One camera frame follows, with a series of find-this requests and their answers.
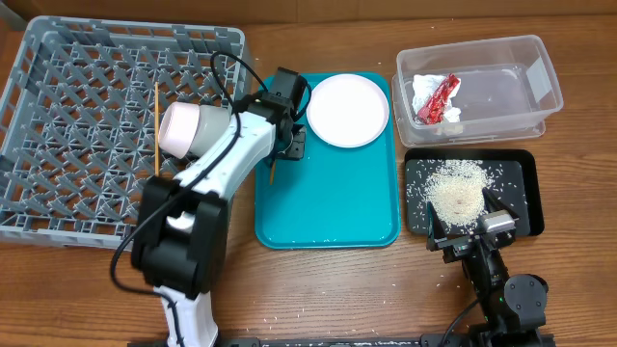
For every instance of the white paper cup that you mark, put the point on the white paper cup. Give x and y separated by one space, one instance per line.
184 222

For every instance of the teal plastic tray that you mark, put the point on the teal plastic tray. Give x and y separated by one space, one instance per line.
333 198

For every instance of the white tissue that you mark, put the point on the white tissue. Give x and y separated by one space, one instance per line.
423 87

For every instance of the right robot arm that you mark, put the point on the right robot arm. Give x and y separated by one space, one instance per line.
508 310

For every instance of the large white plate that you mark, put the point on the large white plate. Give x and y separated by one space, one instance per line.
348 110

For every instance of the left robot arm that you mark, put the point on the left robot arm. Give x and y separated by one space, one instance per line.
178 248

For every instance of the grey dish rack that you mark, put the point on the grey dish rack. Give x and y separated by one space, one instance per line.
77 120

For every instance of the pile of rice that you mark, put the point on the pile of rice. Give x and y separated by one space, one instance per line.
453 187

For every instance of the black waste tray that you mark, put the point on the black waste tray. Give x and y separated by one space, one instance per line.
512 173

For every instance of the red snack wrapper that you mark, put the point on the red snack wrapper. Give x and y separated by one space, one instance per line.
433 110

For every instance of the wooden chopstick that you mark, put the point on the wooden chopstick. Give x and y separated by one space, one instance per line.
156 130
272 172

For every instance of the clear plastic bin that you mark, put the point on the clear plastic bin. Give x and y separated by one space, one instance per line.
508 88

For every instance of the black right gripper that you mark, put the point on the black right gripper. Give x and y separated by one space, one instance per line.
464 244

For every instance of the grey bowl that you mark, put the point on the grey bowl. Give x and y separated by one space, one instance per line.
207 125

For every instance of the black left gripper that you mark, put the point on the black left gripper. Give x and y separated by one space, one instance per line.
298 149

